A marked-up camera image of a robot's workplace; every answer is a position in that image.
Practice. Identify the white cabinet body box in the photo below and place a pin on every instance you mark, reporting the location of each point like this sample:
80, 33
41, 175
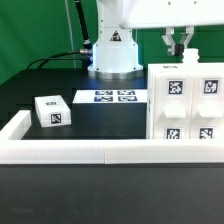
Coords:
191, 65

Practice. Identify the white cabinet door panel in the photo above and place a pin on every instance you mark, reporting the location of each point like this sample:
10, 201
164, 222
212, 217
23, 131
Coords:
172, 105
207, 119

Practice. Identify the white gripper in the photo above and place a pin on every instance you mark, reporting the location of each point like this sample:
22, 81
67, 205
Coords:
142, 14

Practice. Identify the white cabinet top block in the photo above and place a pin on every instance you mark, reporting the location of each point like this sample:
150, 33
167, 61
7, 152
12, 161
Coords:
52, 111

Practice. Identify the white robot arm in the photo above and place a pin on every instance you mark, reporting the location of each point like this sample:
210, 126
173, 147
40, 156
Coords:
115, 53

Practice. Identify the white base marker plate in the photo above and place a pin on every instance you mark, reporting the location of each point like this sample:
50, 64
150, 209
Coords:
110, 96

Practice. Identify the white U-shaped obstacle fence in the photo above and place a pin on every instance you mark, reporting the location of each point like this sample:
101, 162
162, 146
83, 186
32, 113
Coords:
14, 149

